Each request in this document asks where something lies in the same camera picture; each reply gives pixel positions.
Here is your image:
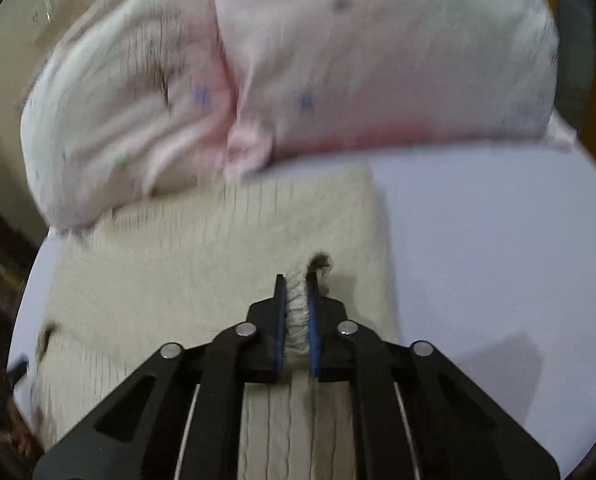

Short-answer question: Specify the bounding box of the wall light switch plate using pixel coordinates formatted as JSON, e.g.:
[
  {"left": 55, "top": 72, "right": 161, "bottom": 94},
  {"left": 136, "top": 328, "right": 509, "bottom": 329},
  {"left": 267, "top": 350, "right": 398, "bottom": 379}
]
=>
[{"left": 28, "top": 0, "right": 70, "bottom": 28}]

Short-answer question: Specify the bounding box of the white pink pillow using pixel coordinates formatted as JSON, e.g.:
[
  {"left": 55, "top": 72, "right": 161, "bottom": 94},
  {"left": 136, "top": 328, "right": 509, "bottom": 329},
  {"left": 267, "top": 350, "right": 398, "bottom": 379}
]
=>
[
  {"left": 20, "top": 0, "right": 272, "bottom": 231},
  {"left": 214, "top": 0, "right": 559, "bottom": 178}
]

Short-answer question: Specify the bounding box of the beige knitted sweater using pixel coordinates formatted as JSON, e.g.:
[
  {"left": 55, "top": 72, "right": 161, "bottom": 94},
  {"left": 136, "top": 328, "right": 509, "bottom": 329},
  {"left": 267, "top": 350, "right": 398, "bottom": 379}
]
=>
[{"left": 32, "top": 166, "right": 399, "bottom": 479}]

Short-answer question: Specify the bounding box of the white pink right pillow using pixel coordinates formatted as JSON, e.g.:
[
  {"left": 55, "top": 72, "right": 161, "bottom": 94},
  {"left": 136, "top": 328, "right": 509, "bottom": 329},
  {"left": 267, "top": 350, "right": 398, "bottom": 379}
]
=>
[{"left": 214, "top": 0, "right": 559, "bottom": 178}]

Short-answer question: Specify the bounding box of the white pink left pillow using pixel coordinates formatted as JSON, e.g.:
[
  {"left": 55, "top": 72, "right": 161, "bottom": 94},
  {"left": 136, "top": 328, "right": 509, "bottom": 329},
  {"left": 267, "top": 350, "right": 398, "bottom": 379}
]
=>
[{"left": 20, "top": 0, "right": 272, "bottom": 231}]

